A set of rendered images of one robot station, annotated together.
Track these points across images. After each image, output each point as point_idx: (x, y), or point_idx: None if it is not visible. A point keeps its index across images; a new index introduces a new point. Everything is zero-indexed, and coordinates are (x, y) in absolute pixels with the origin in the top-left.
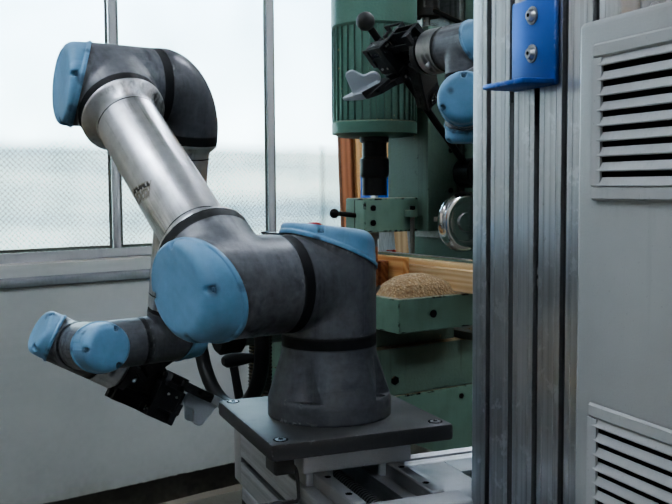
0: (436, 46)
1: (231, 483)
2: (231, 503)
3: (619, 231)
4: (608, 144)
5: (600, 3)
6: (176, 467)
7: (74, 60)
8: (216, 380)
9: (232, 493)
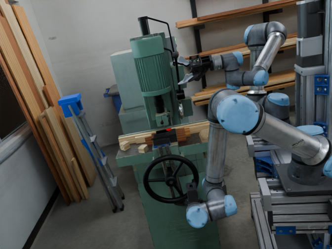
0: (225, 62)
1: (35, 237)
2: (46, 242)
3: None
4: None
5: None
6: (19, 248)
7: (255, 105)
8: (160, 196)
9: (39, 239)
